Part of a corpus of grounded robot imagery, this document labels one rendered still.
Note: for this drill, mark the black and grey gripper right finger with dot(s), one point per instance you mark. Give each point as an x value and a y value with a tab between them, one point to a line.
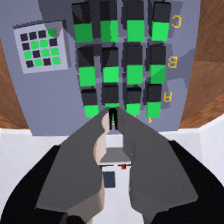
164	176

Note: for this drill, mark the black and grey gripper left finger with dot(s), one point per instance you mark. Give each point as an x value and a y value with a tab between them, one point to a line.
66	181

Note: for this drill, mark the grey switch panel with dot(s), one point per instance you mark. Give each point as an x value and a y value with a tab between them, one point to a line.
46	54

